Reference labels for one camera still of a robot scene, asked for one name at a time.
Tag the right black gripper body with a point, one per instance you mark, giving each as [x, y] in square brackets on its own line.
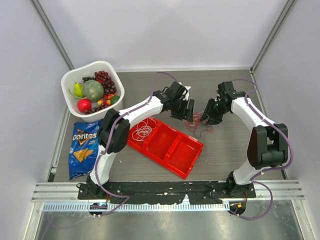
[215, 111]

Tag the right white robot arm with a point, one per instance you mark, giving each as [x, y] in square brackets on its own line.
[267, 148]

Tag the dark purple grape bunch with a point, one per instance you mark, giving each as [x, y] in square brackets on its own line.
[88, 78]

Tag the red three-compartment tray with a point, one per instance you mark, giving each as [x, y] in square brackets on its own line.
[165, 145]

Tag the green lime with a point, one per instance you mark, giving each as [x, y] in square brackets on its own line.
[114, 99]

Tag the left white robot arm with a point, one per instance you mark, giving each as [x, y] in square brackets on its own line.
[114, 131]

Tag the red grape bunch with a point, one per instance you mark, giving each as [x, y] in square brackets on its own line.
[106, 81]

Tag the green pear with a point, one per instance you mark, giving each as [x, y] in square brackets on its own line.
[78, 90]

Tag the red apple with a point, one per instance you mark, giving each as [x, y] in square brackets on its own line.
[84, 105]

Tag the blue Doritos chip bag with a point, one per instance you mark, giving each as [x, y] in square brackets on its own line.
[84, 148]

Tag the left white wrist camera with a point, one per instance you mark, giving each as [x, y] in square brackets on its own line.
[186, 93]

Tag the small cherries cluster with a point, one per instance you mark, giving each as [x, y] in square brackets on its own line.
[101, 104]

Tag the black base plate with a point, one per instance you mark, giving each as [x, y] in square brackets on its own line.
[164, 192]

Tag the green melon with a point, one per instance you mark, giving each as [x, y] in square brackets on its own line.
[93, 90]

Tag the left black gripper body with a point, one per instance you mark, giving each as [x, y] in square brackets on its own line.
[179, 110]

